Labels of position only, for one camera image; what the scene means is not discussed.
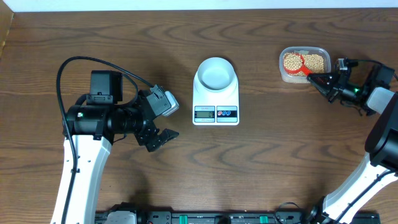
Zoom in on red plastic measuring scoop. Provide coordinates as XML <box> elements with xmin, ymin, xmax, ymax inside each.
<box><xmin>282</xmin><ymin>53</ymin><xmax>313</xmax><ymax>76</ymax></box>

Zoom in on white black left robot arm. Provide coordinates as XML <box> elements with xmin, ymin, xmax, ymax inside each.
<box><xmin>51</xmin><ymin>70</ymin><xmax>179</xmax><ymax>223</ymax></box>

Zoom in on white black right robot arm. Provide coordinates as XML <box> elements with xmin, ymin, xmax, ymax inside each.
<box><xmin>304</xmin><ymin>62</ymin><xmax>397</xmax><ymax>223</ymax></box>

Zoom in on white digital kitchen scale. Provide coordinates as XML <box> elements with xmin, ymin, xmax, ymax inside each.
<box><xmin>192</xmin><ymin>72</ymin><xmax>240</xmax><ymax>126</ymax></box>

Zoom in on grey plastic bowl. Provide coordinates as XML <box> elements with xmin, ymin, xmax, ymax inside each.
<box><xmin>197</xmin><ymin>57</ymin><xmax>236</xmax><ymax>91</ymax></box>

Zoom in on clear container of soybeans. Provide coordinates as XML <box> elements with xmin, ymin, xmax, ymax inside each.
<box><xmin>279</xmin><ymin>47</ymin><xmax>331</xmax><ymax>84</ymax></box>

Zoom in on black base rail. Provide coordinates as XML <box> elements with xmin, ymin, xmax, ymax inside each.
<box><xmin>95</xmin><ymin>202</ymin><xmax>382</xmax><ymax>224</ymax></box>

